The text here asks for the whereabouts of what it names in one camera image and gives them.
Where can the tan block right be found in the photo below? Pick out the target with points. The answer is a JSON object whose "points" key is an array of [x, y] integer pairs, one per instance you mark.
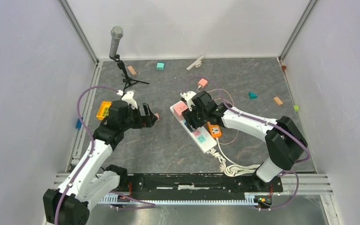
{"points": [[278, 101]]}

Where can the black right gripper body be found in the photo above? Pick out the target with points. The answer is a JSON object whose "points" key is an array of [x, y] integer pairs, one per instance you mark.
{"points": [[200, 116]]}

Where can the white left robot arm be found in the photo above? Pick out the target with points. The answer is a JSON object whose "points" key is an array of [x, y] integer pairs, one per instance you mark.
{"points": [[74, 199]]}

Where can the small pink charger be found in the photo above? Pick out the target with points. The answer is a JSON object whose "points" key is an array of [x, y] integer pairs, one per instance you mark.
{"points": [[202, 83]]}

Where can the blue clip on rail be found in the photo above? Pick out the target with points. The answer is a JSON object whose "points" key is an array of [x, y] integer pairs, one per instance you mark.
{"points": [[78, 125]]}

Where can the green small block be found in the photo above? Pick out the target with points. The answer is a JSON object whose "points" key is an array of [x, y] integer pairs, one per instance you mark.
{"points": [[296, 108]]}

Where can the teal triangle block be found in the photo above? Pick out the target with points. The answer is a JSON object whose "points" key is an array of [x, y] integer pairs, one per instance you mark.
{"points": [[252, 95]]}

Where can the pink cube socket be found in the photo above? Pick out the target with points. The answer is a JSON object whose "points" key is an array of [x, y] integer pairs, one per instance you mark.
{"points": [[178, 109]]}

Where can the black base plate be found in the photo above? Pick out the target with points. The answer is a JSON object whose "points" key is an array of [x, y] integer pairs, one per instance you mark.
{"points": [[194, 186]]}

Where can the white multicolour power strip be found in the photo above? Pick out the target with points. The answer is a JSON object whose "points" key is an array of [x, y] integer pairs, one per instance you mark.
{"points": [[201, 137]]}

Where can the yellow toy crate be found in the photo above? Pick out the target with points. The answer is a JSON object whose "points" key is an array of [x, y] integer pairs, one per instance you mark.
{"points": [[103, 110]]}

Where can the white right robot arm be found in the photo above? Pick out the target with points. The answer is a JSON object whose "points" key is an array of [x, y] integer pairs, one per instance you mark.
{"points": [[285, 143]]}

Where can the teal cube block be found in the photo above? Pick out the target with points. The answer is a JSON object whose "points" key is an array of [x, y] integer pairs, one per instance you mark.
{"points": [[160, 66]]}

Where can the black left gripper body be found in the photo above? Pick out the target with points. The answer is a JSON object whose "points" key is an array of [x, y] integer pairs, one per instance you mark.
{"points": [[138, 121]]}

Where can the black tripod mic stand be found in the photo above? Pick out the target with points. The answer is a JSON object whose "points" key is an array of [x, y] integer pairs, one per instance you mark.
{"points": [[128, 81]]}

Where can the white plastic bracket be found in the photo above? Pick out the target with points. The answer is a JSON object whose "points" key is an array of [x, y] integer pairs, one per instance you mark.
{"points": [[197, 63]]}

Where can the tan wooden block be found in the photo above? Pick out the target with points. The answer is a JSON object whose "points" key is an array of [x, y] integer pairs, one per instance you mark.
{"points": [[132, 71]]}

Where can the grey microphone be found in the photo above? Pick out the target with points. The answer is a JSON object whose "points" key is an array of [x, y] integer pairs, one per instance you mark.
{"points": [[116, 34]]}

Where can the orange power strip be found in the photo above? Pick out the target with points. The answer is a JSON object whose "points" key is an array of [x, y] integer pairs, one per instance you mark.
{"points": [[214, 130]]}

